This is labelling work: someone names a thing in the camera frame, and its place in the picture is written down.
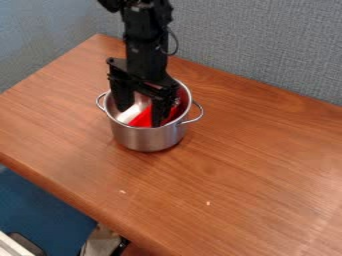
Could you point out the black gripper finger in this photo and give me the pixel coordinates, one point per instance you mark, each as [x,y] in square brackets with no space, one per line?
[121,90]
[163,110]

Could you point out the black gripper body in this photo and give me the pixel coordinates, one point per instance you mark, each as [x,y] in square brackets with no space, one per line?
[144,66]

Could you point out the red plastic block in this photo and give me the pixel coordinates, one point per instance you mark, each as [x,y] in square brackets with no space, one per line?
[141,120]

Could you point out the stainless steel pot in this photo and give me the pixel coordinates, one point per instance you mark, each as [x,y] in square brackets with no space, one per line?
[147,139]

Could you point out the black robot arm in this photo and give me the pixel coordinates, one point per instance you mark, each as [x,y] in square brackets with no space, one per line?
[145,17]

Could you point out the white object bottom left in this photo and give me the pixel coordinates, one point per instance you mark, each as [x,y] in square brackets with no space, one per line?
[9,247]

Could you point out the grey cloth under table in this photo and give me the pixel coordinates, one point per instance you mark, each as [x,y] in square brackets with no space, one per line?
[101,242]

